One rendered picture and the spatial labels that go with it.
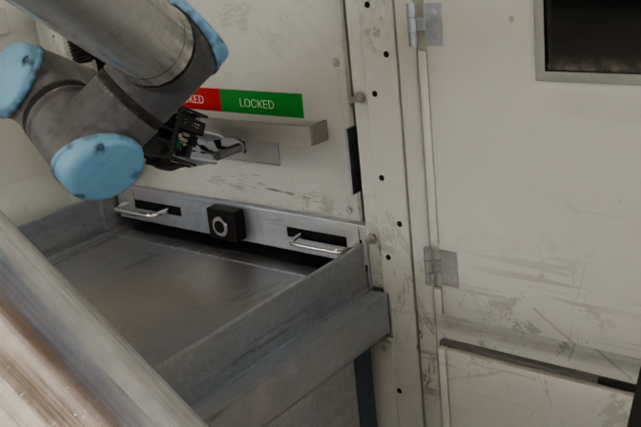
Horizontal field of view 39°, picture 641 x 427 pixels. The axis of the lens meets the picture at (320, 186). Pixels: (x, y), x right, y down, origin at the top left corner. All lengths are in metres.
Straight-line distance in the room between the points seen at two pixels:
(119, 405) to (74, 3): 0.40
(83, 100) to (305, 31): 0.36
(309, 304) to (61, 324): 0.76
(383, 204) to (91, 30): 0.53
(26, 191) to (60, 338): 1.23
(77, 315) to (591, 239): 0.71
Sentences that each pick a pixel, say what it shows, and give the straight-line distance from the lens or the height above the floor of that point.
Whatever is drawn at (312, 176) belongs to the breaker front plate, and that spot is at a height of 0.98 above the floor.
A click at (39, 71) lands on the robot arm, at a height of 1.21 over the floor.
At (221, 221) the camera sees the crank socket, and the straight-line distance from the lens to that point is 1.39.
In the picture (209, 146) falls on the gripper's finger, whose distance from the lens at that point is 1.33.
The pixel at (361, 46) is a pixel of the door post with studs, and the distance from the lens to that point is 1.14.
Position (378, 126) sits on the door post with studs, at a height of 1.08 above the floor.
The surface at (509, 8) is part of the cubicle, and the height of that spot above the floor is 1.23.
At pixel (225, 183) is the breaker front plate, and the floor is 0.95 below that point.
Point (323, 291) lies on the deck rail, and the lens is 1.16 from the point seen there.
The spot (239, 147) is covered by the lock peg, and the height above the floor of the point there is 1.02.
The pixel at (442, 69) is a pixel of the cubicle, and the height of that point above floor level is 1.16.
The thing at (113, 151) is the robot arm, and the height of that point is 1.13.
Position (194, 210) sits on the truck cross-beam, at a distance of 1.47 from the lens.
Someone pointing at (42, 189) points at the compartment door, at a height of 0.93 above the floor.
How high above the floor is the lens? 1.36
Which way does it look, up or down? 18 degrees down
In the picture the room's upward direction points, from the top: 6 degrees counter-clockwise
